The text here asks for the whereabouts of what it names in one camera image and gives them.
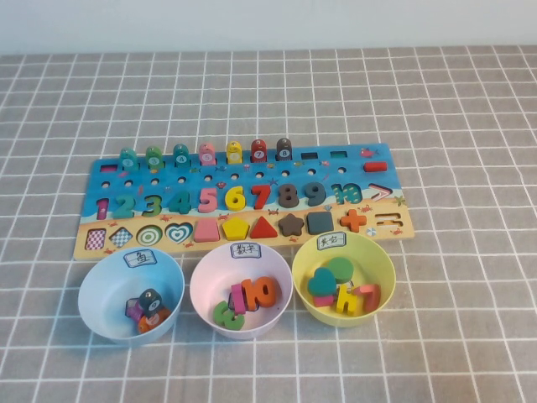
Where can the pink wooden number 5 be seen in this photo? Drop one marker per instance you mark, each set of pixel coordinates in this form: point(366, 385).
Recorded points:
point(209, 192)

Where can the yellow wooden number 6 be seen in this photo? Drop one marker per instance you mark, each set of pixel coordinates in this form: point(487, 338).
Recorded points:
point(230, 201)

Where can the orange fish piece number 10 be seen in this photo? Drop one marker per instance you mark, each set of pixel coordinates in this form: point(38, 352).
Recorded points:
point(151, 324)

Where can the dark teal fish piece number 9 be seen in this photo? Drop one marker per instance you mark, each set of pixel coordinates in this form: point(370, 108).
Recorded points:
point(150, 300)

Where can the light blue plastic bowl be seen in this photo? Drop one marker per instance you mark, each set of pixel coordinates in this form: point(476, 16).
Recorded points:
point(105, 294)

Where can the grey checked tablecloth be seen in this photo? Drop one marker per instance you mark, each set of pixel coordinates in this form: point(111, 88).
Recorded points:
point(461, 336)

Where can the red wooden number 7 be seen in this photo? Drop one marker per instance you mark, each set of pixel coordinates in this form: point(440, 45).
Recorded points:
point(262, 191)

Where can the green wooden circle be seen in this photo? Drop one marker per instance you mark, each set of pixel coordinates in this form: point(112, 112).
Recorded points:
point(342, 268)

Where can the teal wooden heart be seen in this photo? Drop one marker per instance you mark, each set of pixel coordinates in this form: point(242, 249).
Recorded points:
point(322, 283)

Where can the brown wooden star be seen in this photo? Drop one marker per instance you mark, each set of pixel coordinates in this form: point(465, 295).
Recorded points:
point(291, 226)

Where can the green wooden number 3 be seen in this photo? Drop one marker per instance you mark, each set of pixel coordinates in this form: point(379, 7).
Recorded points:
point(220, 317)

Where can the salmon wooden greater-than sign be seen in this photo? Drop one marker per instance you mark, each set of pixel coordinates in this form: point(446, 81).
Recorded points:
point(373, 298)

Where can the pink wooden trapezoid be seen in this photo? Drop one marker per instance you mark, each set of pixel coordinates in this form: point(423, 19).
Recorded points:
point(206, 232)

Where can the dark grey wooden square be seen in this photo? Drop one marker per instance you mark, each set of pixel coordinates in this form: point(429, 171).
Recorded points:
point(321, 223)

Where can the light yellow plastic bowl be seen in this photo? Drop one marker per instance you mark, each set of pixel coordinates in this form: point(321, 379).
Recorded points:
point(377, 264)

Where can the teal wooden number 2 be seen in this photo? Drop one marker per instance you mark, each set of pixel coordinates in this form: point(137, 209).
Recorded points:
point(125, 213)

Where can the magenta fish piece number 1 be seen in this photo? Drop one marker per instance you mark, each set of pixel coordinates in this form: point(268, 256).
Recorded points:
point(133, 311)

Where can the teal fish piece number 4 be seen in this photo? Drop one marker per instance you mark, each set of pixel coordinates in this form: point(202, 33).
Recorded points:
point(181, 158)

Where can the teal wooden number 4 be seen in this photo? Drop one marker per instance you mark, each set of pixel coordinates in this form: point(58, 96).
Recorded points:
point(184, 203)

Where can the yellow fish piece number 6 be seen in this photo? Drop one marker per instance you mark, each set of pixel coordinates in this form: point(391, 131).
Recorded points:
point(234, 155)

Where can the colourful wooden puzzle board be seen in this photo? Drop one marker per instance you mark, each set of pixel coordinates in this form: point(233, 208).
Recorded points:
point(300, 180)

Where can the green fish piece number 3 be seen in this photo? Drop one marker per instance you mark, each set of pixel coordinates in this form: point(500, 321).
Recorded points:
point(154, 159)

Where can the orange wooden number 10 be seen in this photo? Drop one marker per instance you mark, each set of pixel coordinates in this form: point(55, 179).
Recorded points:
point(251, 294)

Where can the pink fish piece number 5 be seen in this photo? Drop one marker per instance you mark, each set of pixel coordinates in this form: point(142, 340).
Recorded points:
point(207, 156)

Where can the teal fish piece number 2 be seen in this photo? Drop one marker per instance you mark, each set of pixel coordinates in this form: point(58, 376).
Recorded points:
point(128, 161)

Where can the red fish piece number 7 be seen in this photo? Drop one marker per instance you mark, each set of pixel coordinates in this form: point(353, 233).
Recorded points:
point(259, 154)

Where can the brown wooden number 8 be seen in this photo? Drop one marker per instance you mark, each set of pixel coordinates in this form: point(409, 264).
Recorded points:
point(289, 196)

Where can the red wooden minus sign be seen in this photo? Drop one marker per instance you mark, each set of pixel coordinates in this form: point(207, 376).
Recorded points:
point(376, 167)

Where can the orange wooden plus sign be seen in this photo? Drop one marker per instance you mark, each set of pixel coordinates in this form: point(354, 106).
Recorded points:
point(353, 221)

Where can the brown fish piece number 8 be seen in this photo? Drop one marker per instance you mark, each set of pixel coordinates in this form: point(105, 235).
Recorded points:
point(285, 153)

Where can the dark grey wooden number 9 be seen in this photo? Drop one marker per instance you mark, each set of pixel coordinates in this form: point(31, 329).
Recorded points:
point(321, 197)

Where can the light pink plastic bowl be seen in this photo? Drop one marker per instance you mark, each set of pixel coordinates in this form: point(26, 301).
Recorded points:
point(210, 277)

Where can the magenta wooden number 1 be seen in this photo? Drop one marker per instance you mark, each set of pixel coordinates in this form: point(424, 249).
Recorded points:
point(239, 300)

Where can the pink wooden rectangle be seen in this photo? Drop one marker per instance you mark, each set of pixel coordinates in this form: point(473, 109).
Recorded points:
point(323, 301)

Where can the red wooden triangle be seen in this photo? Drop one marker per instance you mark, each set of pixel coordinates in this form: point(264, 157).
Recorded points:
point(264, 231)

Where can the yellow wooden pentagon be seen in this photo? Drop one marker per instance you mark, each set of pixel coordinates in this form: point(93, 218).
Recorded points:
point(236, 230)

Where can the yellow wooden equals sign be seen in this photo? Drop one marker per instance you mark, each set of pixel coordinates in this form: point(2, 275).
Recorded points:
point(346, 302)

